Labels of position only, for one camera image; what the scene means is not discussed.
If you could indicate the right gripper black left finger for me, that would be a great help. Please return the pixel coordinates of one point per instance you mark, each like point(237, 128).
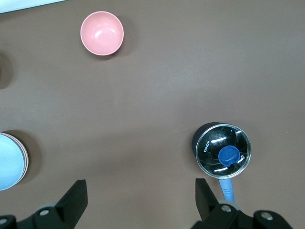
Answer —
point(69, 205)

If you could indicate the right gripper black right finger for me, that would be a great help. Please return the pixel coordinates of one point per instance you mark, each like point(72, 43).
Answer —
point(207, 205)

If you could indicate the wide blue bowl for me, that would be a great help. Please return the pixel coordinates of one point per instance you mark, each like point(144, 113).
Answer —
point(9, 162)

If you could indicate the wide beige bowl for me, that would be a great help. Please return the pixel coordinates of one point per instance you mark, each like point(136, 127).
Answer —
point(28, 159)

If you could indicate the glass lid with blue knob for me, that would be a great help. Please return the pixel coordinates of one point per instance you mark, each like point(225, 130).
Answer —
point(214, 143)

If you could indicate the brown table cover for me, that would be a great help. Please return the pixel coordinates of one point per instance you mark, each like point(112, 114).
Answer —
point(166, 71)

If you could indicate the small pink bowl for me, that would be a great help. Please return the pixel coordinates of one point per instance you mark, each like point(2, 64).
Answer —
point(102, 33)

